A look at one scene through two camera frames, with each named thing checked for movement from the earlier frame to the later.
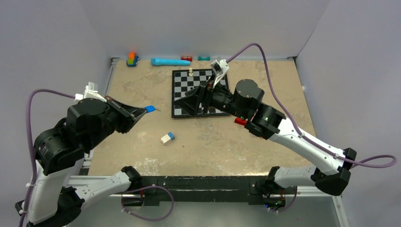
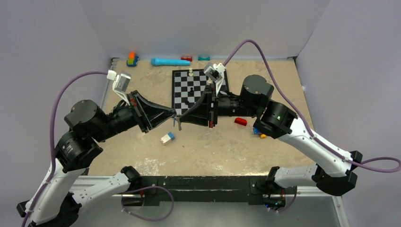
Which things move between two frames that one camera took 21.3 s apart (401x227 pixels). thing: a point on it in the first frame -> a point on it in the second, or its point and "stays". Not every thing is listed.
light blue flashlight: (156, 61) stays
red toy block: (187, 58) stays
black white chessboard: (183, 80) stays
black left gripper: (129, 114) -> (143, 109)
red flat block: (240, 121) stays
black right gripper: (203, 93) -> (201, 114)
